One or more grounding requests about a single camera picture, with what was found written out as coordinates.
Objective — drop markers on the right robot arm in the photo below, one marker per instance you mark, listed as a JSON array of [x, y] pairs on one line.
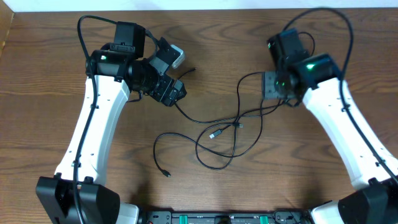
[[316, 82]]

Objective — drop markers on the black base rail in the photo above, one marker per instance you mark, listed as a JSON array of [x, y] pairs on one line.
[[224, 217]]

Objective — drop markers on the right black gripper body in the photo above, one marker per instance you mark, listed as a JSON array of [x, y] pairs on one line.
[[273, 86]]

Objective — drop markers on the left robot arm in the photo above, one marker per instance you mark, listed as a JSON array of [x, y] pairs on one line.
[[77, 192]]

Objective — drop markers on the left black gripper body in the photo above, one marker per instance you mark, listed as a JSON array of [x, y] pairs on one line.
[[170, 92]]

